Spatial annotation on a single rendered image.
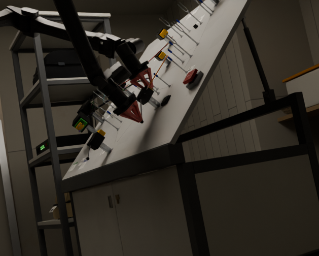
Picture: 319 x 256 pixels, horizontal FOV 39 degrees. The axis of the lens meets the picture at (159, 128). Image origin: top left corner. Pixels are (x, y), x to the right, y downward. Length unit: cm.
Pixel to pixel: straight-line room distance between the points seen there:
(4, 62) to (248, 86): 229
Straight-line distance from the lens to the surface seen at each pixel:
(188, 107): 150
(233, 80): 399
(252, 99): 381
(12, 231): 402
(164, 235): 163
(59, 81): 268
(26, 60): 463
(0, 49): 465
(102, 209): 211
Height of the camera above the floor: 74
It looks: 7 degrees up
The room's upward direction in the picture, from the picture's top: 10 degrees counter-clockwise
